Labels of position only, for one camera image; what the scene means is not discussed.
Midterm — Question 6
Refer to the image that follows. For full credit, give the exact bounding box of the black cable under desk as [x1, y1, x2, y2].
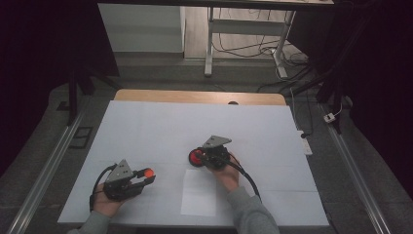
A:
[212, 8, 283, 60]

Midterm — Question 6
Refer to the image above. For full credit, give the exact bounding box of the black cable with plug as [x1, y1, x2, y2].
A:
[300, 91, 316, 139]

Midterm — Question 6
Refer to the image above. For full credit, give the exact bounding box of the black rectangular floor plate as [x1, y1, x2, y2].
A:
[68, 126, 94, 150]

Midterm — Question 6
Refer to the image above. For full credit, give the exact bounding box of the black metal stand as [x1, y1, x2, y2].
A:
[66, 64, 123, 126]
[285, 61, 347, 135]

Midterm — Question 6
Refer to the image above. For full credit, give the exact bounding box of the hand-held gripper black cable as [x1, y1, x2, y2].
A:
[227, 152, 262, 203]
[89, 163, 117, 213]

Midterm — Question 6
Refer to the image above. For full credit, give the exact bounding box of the person's right hand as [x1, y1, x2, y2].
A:
[210, 152, 242, 193]

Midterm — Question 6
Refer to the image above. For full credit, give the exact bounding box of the black floor cable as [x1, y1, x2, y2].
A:
[256, 62, 313, 95]

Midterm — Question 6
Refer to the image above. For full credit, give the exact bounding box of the metal floor rail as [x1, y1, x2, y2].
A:
[319, 103, 391, 234]
[6, 97, 91, 234]

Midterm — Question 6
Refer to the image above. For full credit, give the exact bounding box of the dark curtain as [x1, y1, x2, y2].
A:
[0, 0, 121, 176]
[286, 0, 413, 196]

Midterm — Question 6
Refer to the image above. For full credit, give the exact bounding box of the white power strip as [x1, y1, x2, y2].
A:
[296, 130, 314, 156]

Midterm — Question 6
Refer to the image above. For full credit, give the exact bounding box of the white desk frame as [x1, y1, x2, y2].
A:
[204, 6, 297, 79]

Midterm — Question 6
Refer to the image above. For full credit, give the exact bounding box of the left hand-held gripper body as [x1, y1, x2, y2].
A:
[102, 158, 146, 202]

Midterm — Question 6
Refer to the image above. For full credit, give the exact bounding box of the right hand-held gripper black cable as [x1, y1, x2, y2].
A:
[227, 152, 262, 203]

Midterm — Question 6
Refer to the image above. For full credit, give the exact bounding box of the white adapter cable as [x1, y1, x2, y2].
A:
[333, 102, 345, 119]

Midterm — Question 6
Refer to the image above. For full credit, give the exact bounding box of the left hand-held gripper black cable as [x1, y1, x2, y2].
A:
[89, 163, 117, 213]

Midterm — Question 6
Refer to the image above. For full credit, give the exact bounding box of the light grey cabinet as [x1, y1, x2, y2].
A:
[97, 3, 186, 54]

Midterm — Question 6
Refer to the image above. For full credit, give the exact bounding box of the wooden table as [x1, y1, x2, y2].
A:
[114, 89, 287, 106]

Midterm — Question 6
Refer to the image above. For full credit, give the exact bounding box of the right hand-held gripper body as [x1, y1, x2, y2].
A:
[201, 135, 233, 172]

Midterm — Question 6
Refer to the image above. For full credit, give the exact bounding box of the large white table cover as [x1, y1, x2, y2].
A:
[57, 99, 329, 228]

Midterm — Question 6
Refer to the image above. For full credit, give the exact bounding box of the round red ink pad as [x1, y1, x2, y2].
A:
[188, 147, 208, 169]

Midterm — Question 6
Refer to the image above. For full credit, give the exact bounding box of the person's left hand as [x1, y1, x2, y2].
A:
[92, 182, 131, 218]

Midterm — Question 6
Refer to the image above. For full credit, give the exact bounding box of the white paper sheet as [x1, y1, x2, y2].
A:
[180, 169, 217, 217]

